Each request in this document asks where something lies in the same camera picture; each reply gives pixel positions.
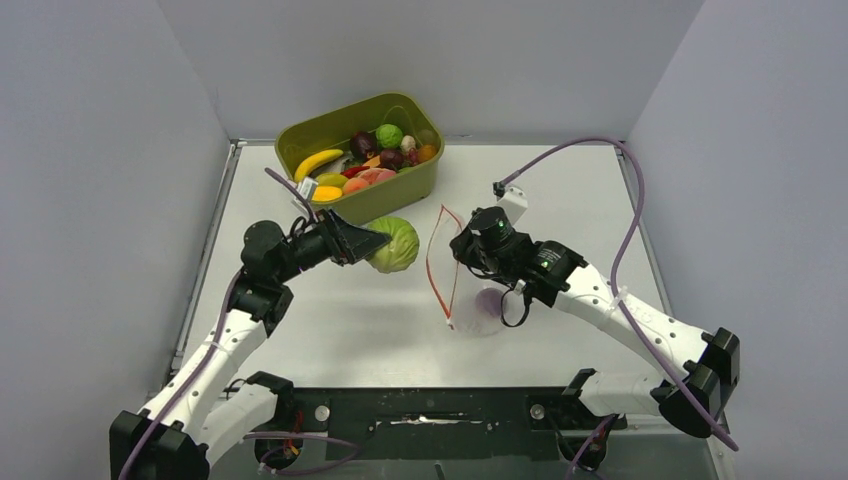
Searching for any purple red onion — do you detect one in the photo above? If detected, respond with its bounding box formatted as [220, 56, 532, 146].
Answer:
[475, 287, 506, 320]

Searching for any pink peach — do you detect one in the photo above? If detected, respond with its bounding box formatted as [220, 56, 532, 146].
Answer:
[357, 167, 397, 185]

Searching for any small orange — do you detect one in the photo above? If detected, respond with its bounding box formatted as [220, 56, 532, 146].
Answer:
[416, 144, 439, 164]

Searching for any red chili pepper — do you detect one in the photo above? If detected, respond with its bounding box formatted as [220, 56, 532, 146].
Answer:
[342, 165, 369, 178]

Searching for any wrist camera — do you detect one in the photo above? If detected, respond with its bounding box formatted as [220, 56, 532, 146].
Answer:
[493, 182, 529, 226]
[296, 177, 319, 206]

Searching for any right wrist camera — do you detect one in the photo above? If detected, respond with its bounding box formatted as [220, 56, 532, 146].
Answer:
[493, 182, 529, 226]

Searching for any clear zip top bag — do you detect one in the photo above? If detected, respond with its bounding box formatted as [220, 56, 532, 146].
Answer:
[425, 205, 505, 337]

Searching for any green plastic bin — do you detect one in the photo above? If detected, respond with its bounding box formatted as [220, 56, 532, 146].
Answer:
[275, 92, 444, 223]

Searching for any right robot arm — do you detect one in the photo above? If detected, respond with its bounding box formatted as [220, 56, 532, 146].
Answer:
[449, 206, 740, 438]

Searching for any green cabbage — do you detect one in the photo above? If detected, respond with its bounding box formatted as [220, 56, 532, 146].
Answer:
[366, 216, 420, 274]

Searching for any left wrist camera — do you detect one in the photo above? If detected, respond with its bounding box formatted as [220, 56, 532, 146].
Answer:
[296, 177, 319, 206]

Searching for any dark plum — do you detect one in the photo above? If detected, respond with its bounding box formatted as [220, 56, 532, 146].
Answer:
[379, 148, 407, 171]

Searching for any orange peach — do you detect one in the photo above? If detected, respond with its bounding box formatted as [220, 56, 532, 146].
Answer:
[342, 177, 370, 195]

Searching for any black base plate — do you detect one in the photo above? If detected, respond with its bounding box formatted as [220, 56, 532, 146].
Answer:
[259, 387, 602, 461]

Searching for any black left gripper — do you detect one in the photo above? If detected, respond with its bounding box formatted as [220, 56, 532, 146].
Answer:
[275, 207, 391, 284]

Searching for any yellow banana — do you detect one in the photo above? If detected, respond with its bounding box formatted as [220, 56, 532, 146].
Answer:
[293, 149, 344, 183]

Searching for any green bumpy lime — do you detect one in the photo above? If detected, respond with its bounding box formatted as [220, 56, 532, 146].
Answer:
[374, 123, 404, 149]

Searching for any white garlic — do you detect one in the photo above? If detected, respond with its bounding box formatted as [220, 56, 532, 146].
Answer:
[399, 135, 418, 154]

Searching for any green yellow mango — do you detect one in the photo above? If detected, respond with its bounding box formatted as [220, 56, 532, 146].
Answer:
[315, 172, 349, 188]

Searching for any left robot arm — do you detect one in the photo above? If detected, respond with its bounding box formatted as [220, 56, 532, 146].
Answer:
[109, 210, 391, 479]

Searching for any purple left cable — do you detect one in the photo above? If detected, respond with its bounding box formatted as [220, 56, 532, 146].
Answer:
[115, 166, 319, 480]

